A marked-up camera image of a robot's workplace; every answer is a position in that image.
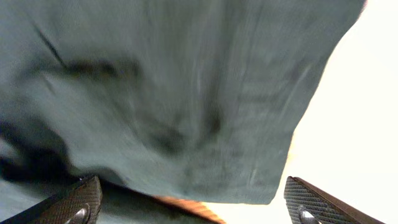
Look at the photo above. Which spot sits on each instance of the black shorts white waistband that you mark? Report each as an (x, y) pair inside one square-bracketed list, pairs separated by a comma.
[(195, 100)]

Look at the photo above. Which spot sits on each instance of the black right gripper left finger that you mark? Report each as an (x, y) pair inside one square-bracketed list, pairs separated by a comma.
[(80, 203)]

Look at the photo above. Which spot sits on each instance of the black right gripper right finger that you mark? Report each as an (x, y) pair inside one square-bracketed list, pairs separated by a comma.
[(307, 203)]

